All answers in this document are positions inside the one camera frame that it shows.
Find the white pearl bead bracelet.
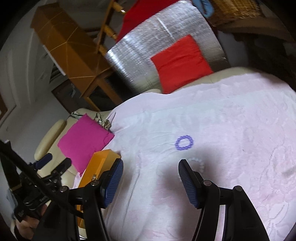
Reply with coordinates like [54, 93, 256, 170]
[188, 157, 205, 173]

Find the purple bead bracelet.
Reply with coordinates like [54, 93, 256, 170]
[174, 134, 194, 152]

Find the person left hand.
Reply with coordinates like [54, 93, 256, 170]
[14, 203, 49, 240]

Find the orange storage box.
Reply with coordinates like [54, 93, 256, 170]
[75, 148, 122, 239]

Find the magenta cushion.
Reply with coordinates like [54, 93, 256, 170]
[57, 114, 114, 175]

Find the wooden side table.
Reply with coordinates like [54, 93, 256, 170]
[81, 1, 125, 111]

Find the orange cardboard box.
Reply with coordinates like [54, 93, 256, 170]
[31, 3, 98, 93]

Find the silver foil insulation sheet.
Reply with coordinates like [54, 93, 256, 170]
[105, 1, 230, 94]

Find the red cushion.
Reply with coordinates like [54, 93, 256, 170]
[151, 35, 213, 94]

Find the wicker basket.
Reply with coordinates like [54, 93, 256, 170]
[208, 0, 262, 27]

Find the blue cloth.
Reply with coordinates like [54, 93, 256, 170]
[192, 0, 214, 18]

